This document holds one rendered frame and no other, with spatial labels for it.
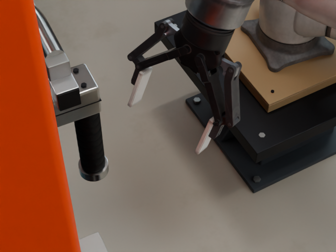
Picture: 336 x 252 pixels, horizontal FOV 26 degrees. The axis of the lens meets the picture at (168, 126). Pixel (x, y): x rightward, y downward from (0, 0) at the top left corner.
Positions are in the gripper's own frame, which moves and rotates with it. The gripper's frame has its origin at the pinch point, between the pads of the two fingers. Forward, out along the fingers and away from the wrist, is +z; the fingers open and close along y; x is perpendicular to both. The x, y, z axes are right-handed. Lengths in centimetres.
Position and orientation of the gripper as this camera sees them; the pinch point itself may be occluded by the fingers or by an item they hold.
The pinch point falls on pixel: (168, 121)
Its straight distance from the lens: 116.3
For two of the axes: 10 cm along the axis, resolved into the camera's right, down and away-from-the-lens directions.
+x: -5.3, 3.9, -7.5
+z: -3.1, 7.4, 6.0
